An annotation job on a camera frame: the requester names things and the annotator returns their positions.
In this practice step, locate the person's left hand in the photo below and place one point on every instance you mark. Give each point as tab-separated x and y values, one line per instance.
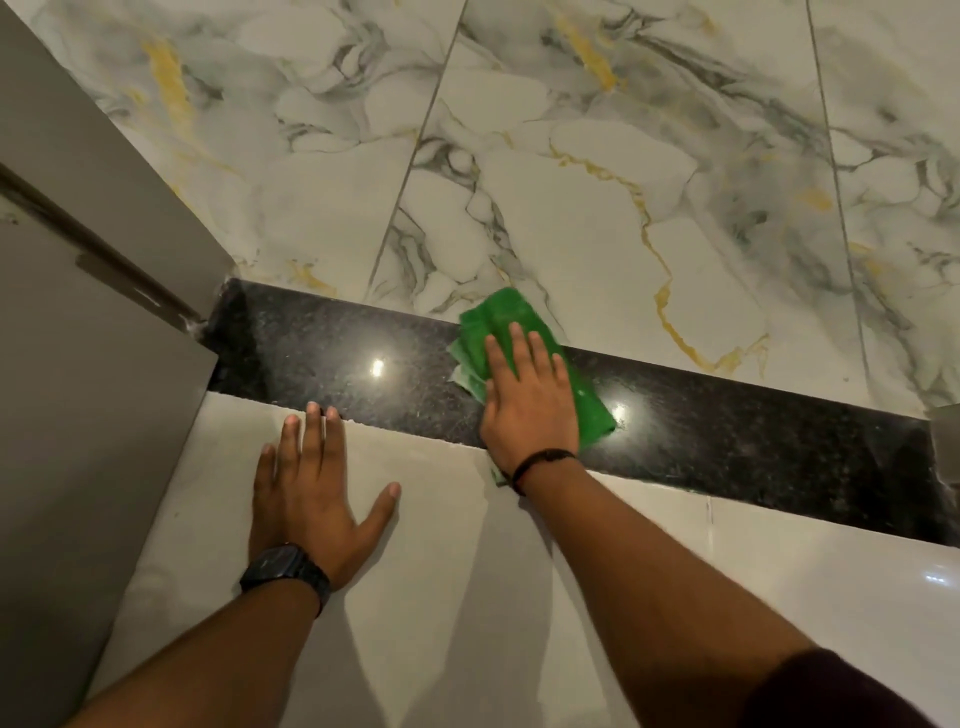
304	510

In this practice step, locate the person's right hand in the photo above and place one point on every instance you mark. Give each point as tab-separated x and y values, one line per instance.
529	409

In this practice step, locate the person's left thumb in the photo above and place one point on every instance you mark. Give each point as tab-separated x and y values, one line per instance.
379	517

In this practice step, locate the person's right middle finger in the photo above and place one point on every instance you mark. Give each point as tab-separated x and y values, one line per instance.
519	351

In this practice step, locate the person's left little finger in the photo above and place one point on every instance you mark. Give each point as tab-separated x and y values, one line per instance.
264	480

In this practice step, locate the person's right little finger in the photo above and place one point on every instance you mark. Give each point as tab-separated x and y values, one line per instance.
562	375

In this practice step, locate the person's left middle finger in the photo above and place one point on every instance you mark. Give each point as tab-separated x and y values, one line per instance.
313	442

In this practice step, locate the green cleaning cloth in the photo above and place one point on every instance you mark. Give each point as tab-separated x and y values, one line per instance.
585	397

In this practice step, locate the person's left forearm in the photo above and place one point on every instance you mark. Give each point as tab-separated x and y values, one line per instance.
225	660

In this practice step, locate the person's right forearm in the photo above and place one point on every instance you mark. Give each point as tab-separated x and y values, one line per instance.
652	592

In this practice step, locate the black granite threshold strip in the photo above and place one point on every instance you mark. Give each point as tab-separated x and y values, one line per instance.
360	375

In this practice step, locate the black thread wristband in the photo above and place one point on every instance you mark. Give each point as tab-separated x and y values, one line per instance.
544	456

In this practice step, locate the black wristwatch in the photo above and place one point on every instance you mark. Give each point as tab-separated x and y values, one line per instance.
281	566

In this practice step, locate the dark sleeve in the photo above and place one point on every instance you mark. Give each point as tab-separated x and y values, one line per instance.
825	694

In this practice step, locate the grey door frame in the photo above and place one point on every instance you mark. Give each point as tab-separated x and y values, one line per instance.
82	390

